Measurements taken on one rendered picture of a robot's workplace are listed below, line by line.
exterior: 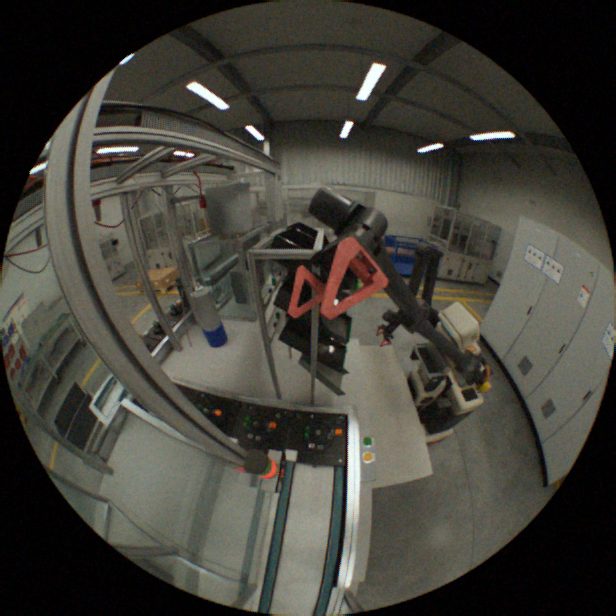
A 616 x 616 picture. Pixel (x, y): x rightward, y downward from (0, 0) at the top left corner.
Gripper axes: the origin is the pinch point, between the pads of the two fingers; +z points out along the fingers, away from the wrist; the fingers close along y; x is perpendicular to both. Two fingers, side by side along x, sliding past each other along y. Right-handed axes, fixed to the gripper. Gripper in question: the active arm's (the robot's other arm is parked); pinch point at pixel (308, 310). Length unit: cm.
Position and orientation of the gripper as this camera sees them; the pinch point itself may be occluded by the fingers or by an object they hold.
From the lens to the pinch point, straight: 21.9
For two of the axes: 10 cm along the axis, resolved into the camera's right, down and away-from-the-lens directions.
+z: -5.6, 7.8, -2.9
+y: 4.1, -0.3, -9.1
